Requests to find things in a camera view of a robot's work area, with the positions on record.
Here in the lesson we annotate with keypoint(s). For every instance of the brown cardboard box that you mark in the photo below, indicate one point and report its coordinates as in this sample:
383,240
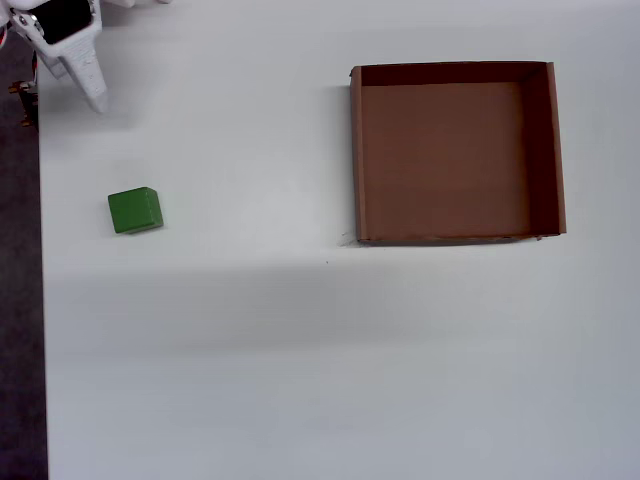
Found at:
450,165

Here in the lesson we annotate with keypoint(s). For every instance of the green cube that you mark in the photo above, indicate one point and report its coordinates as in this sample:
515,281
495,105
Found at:
134,212

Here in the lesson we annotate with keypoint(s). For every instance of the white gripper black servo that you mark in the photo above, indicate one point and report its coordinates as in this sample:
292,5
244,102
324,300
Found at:
67,44

